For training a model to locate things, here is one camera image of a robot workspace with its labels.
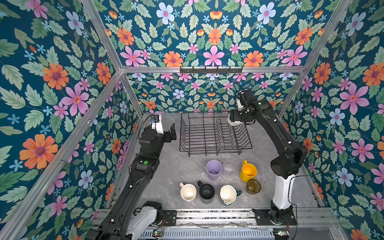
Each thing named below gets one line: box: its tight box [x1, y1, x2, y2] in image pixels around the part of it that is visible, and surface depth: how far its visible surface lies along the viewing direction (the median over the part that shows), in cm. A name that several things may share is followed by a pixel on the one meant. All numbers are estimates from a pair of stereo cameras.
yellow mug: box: [240, 160, 258, 183], surface depth 84 cm
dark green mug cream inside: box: [219, 184, 243, 206], surface depth 75 cm
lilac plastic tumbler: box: [206, 159, 223, 181], surface depth 82 cm
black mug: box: [197, 180, 215, 204], surface depth 82 cm
